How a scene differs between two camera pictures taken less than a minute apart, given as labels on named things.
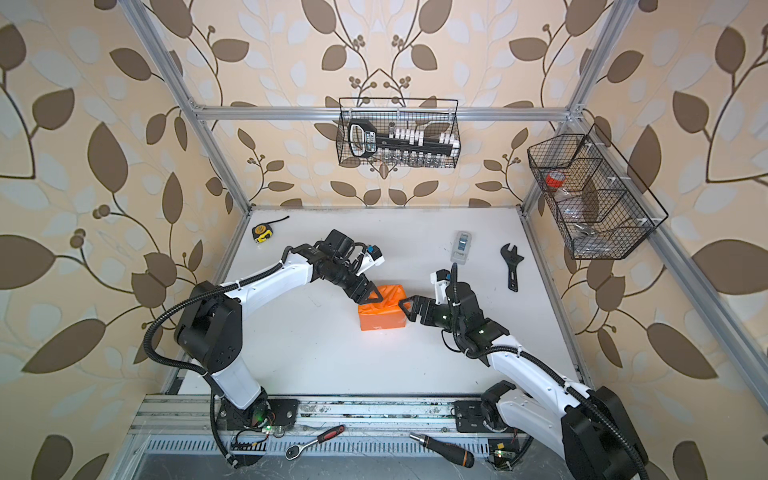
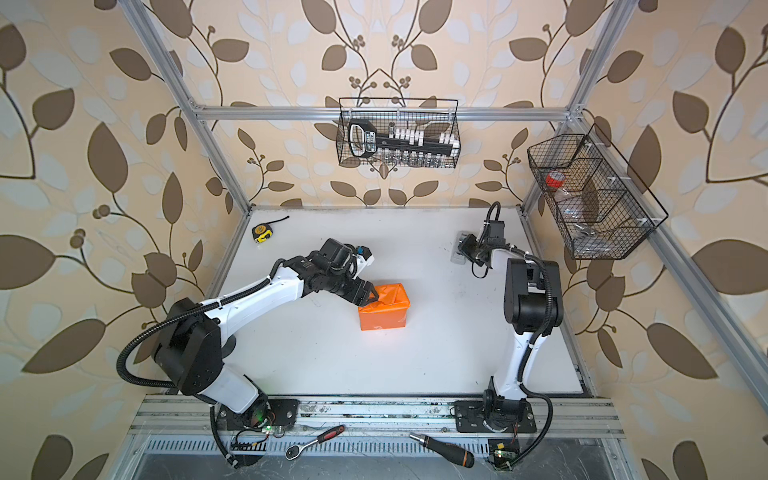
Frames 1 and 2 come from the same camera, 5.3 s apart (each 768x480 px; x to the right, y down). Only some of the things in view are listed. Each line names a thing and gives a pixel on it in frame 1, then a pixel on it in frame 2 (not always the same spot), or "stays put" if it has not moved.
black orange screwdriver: [446, 450] stays put
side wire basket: [602, 208] stays put
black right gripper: [427, 304] to [465, 246]
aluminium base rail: [194, 416] stays put
